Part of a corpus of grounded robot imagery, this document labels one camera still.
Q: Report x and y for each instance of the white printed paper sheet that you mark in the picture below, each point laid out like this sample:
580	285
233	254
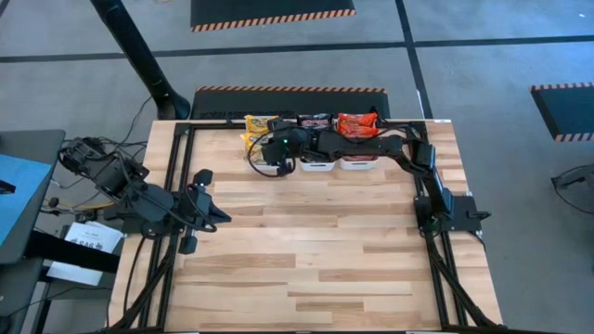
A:
93	236

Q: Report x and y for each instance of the black desk beam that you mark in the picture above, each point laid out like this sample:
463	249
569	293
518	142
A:
69	253

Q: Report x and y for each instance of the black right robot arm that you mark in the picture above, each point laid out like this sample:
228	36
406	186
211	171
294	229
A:
362	145

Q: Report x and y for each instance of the black aluminium table frame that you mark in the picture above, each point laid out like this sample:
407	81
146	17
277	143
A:
209	125

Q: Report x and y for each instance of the black Fire Noodle pack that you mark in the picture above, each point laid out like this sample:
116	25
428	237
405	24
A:
314	121

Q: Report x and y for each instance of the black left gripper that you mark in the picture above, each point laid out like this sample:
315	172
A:
195	209

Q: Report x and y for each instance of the white plastic bin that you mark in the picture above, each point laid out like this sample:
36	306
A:
267	167
315	165
359	164

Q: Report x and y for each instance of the black mat with striped edge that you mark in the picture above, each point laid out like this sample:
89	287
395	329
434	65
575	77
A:
269	11
568	111
278	102

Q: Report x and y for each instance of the black round pole stand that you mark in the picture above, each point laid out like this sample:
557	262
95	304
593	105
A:
134	46

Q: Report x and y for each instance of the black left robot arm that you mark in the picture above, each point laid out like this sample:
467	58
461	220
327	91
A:
111	174

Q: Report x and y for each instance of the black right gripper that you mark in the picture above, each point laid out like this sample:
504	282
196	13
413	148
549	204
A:
280	146

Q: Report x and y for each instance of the blue sheet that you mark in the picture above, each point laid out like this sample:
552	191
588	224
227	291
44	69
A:
21	195

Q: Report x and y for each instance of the grey desk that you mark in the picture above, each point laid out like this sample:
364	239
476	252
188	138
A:
28	144

